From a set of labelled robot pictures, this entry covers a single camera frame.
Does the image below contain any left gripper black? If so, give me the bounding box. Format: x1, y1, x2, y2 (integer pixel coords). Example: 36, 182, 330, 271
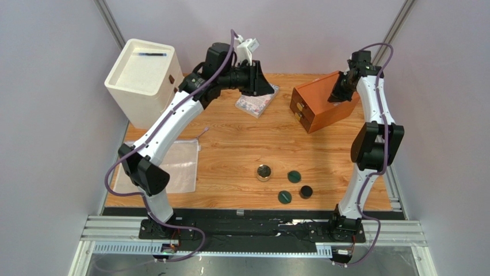
219, 62, 275, 98

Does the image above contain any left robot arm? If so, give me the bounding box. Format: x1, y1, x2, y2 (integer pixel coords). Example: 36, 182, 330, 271
118, 39, 274, 227

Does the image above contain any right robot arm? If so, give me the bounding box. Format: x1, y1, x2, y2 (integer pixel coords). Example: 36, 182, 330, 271
290, 47, 404, 239

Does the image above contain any floral notebook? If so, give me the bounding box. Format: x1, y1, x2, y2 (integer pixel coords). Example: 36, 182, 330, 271
235, 84, 280, 118

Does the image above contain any orange drawer box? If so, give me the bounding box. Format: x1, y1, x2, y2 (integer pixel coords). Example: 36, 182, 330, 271
290, 71, 360, 134

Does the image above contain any gold lid cream jar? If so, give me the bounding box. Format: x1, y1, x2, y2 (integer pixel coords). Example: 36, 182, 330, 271
256, 164, 272, 182

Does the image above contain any green round compact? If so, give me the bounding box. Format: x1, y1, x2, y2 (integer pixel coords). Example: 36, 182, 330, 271
287, 170, 302, 183
278, 190, 292, 205

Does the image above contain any clear mesh zipper pouch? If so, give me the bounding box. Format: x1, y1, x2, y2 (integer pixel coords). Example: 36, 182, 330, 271
112, 139, 201, 194

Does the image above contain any white drawer cabinet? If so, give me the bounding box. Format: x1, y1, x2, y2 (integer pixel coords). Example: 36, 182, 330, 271
105, 39, 183, 130

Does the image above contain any black pen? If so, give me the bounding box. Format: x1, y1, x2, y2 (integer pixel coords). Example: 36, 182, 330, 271
137, 52, 167, 56

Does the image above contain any small black jar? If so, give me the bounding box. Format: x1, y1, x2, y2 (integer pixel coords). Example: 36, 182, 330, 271
300, 185, 313, 200

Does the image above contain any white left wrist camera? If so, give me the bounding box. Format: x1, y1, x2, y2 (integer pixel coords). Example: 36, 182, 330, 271
235, 36, 260, 65

